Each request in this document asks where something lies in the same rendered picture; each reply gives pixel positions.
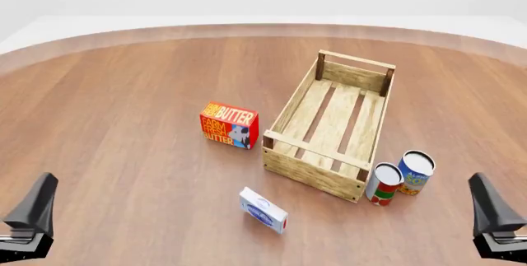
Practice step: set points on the wooden slat tray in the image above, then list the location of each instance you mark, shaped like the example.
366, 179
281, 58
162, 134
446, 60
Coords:
329, 130

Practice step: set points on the white and blue cheese box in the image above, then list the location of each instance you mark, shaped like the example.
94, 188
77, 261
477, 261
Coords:
262, 212

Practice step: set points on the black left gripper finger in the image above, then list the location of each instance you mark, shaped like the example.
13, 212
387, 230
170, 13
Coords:
36, 207

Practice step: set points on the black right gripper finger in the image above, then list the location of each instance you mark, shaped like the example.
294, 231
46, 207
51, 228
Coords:
491, 208

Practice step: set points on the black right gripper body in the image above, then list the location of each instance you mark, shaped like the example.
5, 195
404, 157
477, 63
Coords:
500, 246

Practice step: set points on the red and white tomato tin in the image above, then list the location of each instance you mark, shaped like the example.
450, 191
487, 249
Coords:
385, 185

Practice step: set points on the blue soup tin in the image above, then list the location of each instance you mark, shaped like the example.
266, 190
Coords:
416, 173

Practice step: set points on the red butter box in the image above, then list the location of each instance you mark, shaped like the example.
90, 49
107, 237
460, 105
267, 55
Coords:
228, 127

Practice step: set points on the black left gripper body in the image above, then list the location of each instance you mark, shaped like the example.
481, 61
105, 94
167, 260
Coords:
24, 247

